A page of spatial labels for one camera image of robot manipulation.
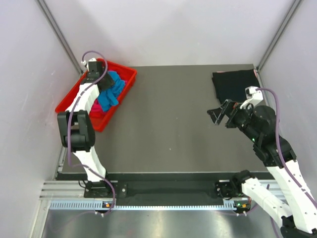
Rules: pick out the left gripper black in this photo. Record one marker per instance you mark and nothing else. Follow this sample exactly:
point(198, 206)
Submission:
point(109, 82)

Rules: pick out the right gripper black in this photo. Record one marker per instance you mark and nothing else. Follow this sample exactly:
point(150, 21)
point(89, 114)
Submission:
point(228, 107)

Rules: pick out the blue t shirt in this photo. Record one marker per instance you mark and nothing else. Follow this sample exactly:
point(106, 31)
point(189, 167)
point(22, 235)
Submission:
point(109, 98)

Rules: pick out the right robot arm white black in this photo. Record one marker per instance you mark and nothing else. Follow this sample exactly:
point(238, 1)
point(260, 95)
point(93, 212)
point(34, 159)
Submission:
point(297, 217)

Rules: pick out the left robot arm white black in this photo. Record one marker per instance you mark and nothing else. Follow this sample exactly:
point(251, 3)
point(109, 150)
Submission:
point(78, 137)

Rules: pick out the pink t shirt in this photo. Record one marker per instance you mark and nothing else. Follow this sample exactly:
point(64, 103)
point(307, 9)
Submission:
point(96, 110)

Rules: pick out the folded black t shirt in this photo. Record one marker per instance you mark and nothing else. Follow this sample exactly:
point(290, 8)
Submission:
point(232, 84)

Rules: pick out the red plastic bin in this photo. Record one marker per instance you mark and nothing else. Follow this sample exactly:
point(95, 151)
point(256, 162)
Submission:
point(101, 120)

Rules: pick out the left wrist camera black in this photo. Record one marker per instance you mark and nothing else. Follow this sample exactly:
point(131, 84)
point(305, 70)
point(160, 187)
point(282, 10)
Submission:
point(95, 69)

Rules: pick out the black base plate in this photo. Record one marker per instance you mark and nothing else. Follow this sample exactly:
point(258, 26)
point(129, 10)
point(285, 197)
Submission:
point(207, 188)

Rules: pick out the left corner aluminium post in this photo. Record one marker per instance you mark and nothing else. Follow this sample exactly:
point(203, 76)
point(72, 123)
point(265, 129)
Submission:
point(58, 33)

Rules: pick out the corner aluminium post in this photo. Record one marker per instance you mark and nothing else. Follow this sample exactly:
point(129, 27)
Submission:
point(58, 33)
point(295, 5)

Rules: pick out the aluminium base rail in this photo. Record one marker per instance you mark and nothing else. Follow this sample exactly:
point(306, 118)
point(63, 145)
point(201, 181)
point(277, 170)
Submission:
point(68, 195)

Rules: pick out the right corner aluminium post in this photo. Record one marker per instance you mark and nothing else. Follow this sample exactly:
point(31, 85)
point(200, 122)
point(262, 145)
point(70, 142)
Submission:
point(295, 5)

